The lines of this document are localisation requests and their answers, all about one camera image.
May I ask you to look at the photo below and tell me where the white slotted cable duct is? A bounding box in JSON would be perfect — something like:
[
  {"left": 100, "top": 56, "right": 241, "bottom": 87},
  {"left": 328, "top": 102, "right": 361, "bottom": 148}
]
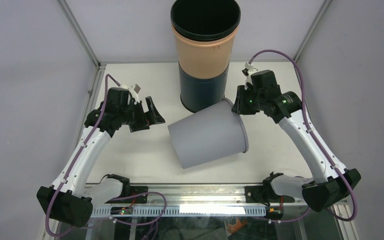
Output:
[{"left": 91, "top": 204, "right": 266, "bottom": 218}]

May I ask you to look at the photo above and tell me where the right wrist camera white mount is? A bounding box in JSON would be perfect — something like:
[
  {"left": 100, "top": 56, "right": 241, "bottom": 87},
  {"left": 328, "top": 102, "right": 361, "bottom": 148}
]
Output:
[{"left": 241, "top": 62, "right": 259, "bottom": 78}]

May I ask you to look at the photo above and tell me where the aluminium frame post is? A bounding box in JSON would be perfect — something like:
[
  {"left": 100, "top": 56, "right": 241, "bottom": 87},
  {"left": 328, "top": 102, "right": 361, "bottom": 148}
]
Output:
[
  {"left": 56, "top": 0, "right": 101, "bottom": 68},
  {"left": 293, "top": 0, "right": 332, "bottom": 63}
]

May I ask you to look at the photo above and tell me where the dark blue plastic bucket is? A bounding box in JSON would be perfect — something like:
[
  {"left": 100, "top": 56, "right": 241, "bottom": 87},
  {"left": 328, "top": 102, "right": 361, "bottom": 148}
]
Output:
[{"left": 178, "top": 66, "right": 229, "bottom": 113}]

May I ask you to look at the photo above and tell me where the right aluminium frame post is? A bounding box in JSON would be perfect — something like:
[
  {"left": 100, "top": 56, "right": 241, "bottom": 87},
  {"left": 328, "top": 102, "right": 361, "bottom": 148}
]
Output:
[{"left": 293, "top": 0, "right": 332, "bottom": 63}]

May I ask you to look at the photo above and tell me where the black ribbed plastic bucket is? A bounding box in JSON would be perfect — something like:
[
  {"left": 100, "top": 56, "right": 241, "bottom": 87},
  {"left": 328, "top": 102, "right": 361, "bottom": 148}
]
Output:
[{"left": 170, "top": 0, "right": 241, "bottom": 42}]

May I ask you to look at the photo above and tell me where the orange object below table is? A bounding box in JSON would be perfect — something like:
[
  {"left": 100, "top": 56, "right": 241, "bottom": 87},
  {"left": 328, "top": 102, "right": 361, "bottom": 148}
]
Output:
[{"left": 226, "top": 217, "right": 247, "bottom": 234}]

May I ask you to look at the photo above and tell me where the left aluminium frame post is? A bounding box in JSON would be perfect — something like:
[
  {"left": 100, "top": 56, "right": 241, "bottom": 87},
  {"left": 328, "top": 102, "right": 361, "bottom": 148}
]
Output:
[{"left": 56, "top": 0, "right": 101, "bottom": 68}]

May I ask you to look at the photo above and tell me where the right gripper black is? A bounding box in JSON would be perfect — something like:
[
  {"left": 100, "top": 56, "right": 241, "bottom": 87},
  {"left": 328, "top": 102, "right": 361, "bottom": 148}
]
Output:
[{"left": 231, "top": 85, "right": 265, "bottom": 115}]

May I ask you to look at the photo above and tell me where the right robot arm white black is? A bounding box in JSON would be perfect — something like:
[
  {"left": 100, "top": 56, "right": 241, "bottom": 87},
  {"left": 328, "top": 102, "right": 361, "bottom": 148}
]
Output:
[{"left": 232, "top": 69, "right": 362, "bottom": 212}]

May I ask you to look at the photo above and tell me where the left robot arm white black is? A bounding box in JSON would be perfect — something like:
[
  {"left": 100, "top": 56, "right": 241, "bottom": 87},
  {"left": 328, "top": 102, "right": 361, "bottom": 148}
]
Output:
[{"left": 36, "top": 87, "right": 166, "bottom": 228}]

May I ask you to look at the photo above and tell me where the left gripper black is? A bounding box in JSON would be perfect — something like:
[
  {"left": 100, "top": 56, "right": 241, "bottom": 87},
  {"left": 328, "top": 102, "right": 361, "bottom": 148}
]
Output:
[{"left": 119, "top": 96, "right": 165, "bottom": 132}]

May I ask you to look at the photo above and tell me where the grey plastic bucket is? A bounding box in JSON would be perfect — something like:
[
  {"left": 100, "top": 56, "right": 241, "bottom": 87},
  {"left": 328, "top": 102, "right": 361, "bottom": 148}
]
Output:
[{"left": 167, "top": 98, "right": 249, "bottom": 169}]

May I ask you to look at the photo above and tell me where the orange plastic bucket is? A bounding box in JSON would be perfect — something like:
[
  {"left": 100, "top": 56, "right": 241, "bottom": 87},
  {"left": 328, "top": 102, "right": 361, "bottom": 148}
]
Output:
[{"left": 171, "top": 26, "right": 238, "bottom": 79}]

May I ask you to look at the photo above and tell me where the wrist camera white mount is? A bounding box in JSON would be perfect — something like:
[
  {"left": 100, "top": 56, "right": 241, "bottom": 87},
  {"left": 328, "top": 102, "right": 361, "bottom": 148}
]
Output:
[
  {"left": 241, "top": 62, "right": 259, "bottom": 78},
  {"left": 119, "top": 84, "right": 141, "bottom": 102}
]

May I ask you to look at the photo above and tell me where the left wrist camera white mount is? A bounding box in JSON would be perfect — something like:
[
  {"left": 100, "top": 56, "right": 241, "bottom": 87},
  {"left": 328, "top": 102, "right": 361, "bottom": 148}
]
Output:
[{"left": 119, "top": 84, "right": 141, "bottom": 102}]

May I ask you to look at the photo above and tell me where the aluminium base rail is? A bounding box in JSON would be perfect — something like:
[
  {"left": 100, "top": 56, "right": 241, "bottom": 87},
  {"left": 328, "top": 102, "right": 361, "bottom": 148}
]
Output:
[{"left": 49, "top": 183, "right": 349, "bottom": 208}]

